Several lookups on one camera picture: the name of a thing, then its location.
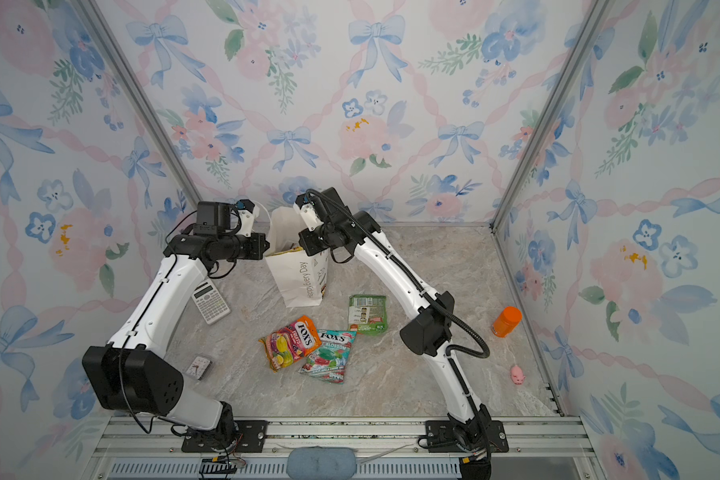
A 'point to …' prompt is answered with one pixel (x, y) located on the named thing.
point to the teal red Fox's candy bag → (330, 360)
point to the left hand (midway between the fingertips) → (269, 240)
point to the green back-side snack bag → (367, 314)
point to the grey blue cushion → (321, 463)
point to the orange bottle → (506, 322)
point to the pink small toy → (517, 375)
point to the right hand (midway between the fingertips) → (301, 239)
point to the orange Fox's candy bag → (291, 343)
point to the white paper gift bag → (300, 274)
